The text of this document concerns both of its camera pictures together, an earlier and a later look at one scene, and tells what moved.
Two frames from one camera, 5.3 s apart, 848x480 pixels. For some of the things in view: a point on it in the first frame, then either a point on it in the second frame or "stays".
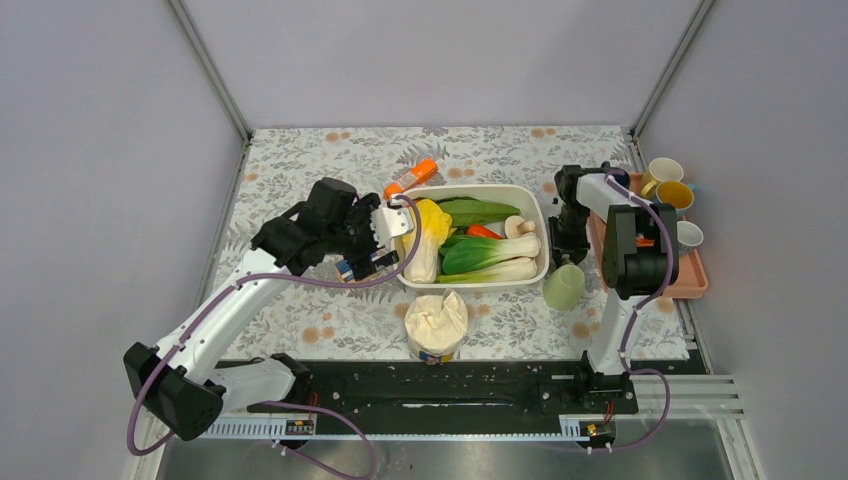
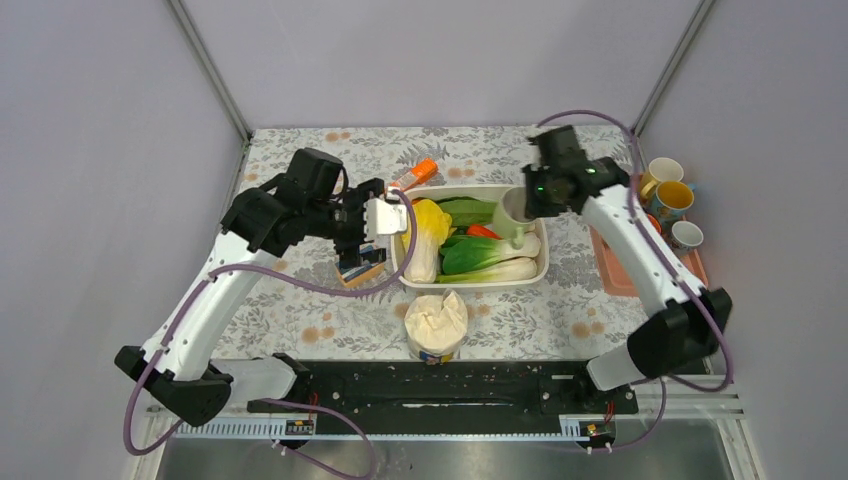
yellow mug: x=660 y=170 stays
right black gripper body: x=568 y=231 -> x=541 y=199
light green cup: x=564 y=287 -> x=510 y=219
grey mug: x=688 y=237 stays
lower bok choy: x=508 y=270 stays
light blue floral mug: x=678 y=194 stays
